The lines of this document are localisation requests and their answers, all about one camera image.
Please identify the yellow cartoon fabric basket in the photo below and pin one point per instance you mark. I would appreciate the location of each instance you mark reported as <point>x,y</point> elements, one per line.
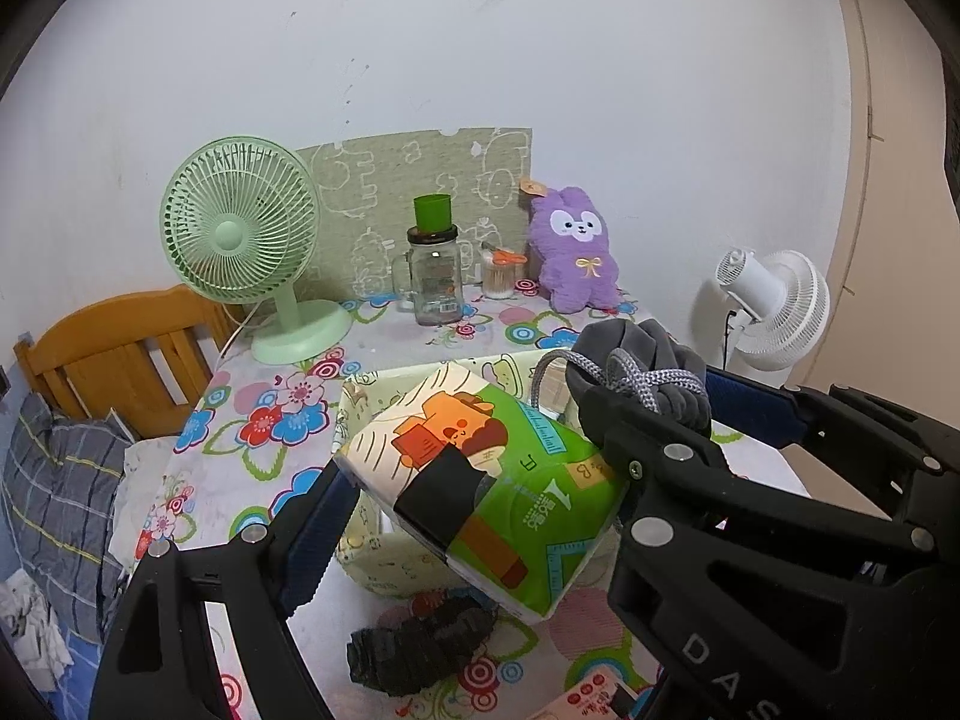
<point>375,566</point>

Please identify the glass mug jar black lid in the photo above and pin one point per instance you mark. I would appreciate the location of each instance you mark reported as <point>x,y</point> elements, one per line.
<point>431,277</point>

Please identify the wooden bed headboard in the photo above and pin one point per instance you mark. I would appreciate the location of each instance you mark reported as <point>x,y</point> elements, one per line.
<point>105,337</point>

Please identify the clear cotton swab jar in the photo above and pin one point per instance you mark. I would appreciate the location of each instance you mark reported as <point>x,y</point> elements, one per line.
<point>499,281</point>

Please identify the red white packet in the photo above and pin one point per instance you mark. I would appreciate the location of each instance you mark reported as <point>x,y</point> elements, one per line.
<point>585,694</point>

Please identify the purple plush bunny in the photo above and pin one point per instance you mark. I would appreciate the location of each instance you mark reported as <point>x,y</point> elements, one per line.
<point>577,262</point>

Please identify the green desk fan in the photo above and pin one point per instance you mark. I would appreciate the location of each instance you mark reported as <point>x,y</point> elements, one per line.
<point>225,232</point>

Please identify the blue bed sheet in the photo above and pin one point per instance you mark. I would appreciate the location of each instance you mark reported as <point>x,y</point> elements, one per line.
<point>75,675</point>

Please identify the beige door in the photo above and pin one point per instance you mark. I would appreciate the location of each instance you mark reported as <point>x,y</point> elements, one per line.
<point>885,165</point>

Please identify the white standing fan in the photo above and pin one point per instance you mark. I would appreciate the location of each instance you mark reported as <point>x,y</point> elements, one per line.
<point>780,307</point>

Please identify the green plastic cup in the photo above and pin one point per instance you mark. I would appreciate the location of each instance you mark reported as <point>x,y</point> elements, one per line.
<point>433,211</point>

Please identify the grey plaid pillow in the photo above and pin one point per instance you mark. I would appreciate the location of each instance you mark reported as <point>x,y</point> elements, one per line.
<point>52,495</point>

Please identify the green cartoon patterned board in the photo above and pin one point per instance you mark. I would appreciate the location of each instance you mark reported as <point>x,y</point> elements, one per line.
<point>397,165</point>

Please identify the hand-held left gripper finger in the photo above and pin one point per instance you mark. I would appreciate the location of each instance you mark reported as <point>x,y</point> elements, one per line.
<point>311,540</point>

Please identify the crumpled white grey cloth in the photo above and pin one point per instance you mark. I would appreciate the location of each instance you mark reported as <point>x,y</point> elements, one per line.
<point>30,622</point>

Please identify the green cartoon tissue pack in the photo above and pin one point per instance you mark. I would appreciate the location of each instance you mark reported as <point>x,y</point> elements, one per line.
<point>487,480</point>

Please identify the black crumpled cloth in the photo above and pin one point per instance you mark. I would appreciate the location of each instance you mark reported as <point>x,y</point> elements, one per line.
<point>420,645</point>

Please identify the floral tablecloth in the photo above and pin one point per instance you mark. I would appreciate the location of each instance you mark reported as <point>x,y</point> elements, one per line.
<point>247,420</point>

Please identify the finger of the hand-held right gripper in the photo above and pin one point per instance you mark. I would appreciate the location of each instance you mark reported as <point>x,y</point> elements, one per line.
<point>645,435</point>
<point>750,401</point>

